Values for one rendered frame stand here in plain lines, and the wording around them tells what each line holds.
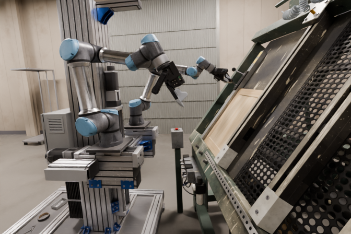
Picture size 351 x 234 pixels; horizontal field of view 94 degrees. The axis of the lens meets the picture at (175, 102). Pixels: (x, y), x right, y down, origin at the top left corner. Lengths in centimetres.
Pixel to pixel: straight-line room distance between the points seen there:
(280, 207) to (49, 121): 146
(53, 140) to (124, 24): 384
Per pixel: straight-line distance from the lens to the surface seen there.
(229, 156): 108
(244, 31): 471
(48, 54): 605
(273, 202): 73
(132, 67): 83
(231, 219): 89
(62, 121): 146
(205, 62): 144
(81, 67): 104
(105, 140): 114
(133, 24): 482
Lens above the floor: 143
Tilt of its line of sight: 7 degrees down
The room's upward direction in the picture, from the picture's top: 2 degrees counter-clockwise
